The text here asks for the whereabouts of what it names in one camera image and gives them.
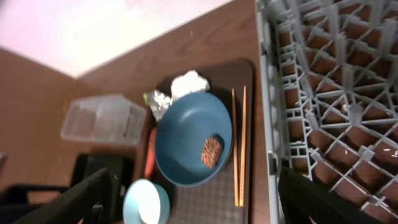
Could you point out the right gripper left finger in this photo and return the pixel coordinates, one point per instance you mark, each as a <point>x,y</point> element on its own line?
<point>89,202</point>

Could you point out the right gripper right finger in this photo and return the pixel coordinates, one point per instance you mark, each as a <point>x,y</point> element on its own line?
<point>304,202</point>

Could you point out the orange carrot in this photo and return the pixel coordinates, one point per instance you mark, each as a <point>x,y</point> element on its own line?
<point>150,160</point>

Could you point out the foil wrapper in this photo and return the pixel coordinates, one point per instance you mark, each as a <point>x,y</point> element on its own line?
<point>158,103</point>

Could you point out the dark blue plate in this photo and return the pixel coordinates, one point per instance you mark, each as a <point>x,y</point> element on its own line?
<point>181,136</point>

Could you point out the white napkin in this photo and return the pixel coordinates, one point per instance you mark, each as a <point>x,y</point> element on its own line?
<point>188,83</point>

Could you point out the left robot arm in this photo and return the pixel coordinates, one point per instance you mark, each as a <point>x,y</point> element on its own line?
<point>15,203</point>

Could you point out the grey dishwasher rack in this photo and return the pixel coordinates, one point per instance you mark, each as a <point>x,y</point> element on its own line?
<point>329,95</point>

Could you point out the black tray bin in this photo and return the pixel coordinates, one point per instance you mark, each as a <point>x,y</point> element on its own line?
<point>120,169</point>

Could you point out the light blue rice bowl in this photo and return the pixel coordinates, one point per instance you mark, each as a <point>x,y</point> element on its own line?
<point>146,203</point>

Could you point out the right wooden chopstick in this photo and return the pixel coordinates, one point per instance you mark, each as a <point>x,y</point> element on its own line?
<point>243,149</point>

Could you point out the wooden chopstick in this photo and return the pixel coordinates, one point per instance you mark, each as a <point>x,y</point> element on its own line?
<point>243,149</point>
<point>235,151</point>

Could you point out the clear plastic bin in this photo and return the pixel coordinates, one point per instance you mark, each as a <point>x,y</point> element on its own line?
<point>104,119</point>

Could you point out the brown serving tray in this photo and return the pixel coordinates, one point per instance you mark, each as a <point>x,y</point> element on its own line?
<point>213,201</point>

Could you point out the brown mushroom piece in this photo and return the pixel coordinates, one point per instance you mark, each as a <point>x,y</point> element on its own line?
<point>211,152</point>

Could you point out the left wooden chopstick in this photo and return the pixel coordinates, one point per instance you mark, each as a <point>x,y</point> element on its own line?
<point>235,151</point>

